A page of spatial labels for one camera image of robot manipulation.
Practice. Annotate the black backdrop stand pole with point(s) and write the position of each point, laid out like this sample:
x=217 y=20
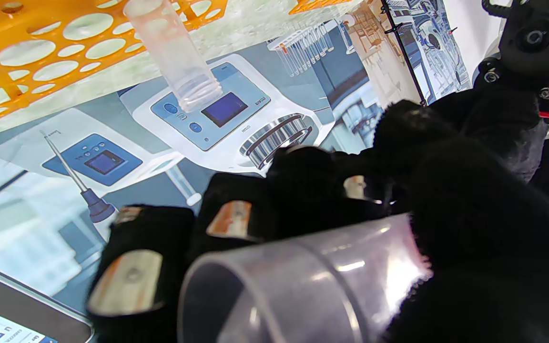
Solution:
x=403 y=47

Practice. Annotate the printed workshop backdrop poster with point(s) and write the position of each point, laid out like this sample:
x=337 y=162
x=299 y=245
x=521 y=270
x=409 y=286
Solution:
x=441 y=52

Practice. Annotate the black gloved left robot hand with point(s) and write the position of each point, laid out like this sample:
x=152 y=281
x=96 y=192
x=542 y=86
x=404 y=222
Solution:
x=493 y=124

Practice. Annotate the printed laboratory backdrop poster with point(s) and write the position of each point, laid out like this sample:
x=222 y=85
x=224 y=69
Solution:
x=255 y=119

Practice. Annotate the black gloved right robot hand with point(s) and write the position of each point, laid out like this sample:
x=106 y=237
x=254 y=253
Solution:
x=493 y=267

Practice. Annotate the clear plastic test tube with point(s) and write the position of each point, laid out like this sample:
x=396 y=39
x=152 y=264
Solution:
x=179 y=57
x=303 y=286

